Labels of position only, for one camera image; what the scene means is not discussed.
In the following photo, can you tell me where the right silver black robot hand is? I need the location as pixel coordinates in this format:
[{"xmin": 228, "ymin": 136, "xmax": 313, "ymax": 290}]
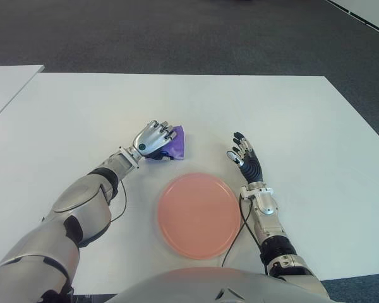
[{"xmin": 226, "ymin": 131, "xmax": 264, "ymax": 184}]

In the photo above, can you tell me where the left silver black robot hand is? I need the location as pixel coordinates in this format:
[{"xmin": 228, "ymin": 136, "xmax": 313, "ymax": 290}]
[{"xmin": 133, "ymin": 119, "xmax": 179, "ymax": 160}]

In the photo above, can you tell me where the purple tissue paper pack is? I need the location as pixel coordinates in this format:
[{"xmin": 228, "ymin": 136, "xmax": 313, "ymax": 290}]
[{"xmin": 144, "ymin": 124, "xmax": 188, "ymax": 163}]

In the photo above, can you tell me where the round pink plate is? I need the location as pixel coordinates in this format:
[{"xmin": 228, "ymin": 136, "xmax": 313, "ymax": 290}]
[{"xmin": 157, "ymin": 172, "xmax": 242, "ymax": 260}]

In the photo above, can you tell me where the silver robot torso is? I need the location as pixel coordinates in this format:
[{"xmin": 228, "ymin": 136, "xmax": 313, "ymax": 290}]
[{"xmin": 105, "ymin": 266, "xmax": 329, "ymax": 303}]

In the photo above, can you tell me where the white neighbouring table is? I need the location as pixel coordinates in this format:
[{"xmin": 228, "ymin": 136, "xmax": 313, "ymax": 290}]
[{"xmin": 0, "ymin": 64, "xmax": 45, "ymax": 127}]

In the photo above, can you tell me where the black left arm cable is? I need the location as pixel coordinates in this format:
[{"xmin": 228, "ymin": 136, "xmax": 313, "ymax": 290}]
[{"xmin": 108, "ymin": 179, "xmax": 128, "ymax": 223}]

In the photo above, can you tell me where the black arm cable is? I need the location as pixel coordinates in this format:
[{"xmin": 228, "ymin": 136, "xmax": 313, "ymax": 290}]
[
  {"xmin": 219, "ymin": 194, "xmax": 270, "ymax": 276},
  {"xmin": 108, "ymin": 179, "xmax": 128, "ymax": 223}
]

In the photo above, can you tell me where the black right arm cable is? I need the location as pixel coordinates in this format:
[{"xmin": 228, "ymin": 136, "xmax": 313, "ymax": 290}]
[{"xmin": 219, "ymin": 194, "xmax": 270, "ymax": 276}]

